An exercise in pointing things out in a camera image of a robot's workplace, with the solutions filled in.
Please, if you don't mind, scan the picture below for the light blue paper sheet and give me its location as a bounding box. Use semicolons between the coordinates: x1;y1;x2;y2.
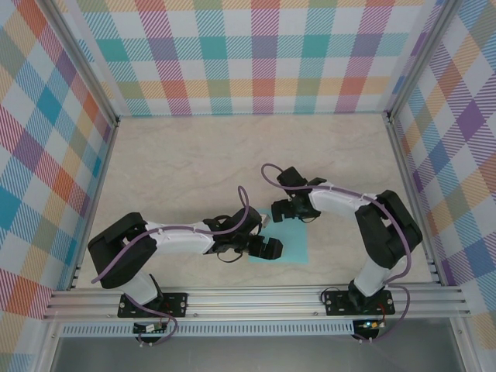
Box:
247;207;310;264

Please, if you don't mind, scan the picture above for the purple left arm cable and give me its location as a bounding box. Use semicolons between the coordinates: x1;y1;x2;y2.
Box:
91;186;261;347

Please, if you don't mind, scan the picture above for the aluminium frame post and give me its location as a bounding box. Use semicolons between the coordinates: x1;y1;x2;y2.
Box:
386;0;464;121
40;0;120;127

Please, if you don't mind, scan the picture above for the aluminium mounting rail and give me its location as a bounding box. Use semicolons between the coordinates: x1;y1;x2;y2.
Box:
43;284;472;319

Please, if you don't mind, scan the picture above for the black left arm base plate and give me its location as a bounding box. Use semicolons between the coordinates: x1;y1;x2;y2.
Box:
118;293;190;318

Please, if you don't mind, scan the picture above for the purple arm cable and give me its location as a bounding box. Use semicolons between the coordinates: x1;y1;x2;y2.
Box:
91;186;261;347
261;163;412;344

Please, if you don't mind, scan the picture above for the white slotted cable duct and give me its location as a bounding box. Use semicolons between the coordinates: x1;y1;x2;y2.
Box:
57;319;356;337

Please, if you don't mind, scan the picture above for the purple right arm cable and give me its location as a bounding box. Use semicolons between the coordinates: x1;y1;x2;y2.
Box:
261;163;412;344

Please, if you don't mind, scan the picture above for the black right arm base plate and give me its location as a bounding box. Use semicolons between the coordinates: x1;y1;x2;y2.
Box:
322;288;395;317

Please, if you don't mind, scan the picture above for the thin black left gripper cable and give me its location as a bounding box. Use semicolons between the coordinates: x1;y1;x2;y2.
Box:
215;250;241;265

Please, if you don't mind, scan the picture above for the aluminium side rail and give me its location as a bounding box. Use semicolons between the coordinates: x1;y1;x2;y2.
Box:
386;114;443;286
66;118;120;291

